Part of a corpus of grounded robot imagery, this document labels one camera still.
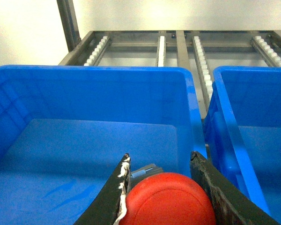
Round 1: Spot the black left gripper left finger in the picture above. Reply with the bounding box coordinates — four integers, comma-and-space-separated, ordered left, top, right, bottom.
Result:
75, 153, 131, 225

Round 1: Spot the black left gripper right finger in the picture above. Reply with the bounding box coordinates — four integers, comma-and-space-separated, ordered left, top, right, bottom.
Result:
190, 151, 278, 225

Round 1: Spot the red mushroom push button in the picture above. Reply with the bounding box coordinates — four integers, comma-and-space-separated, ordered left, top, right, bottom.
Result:
119, 165, 216, 225

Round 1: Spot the blue plastic crate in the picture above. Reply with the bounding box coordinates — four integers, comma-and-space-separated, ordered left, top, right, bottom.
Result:
0, 65, 206, 225
203, 66, 281, 223

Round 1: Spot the stainless steel shelf rack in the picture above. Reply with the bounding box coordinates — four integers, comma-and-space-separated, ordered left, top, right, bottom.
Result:
57, 0, 281, 118

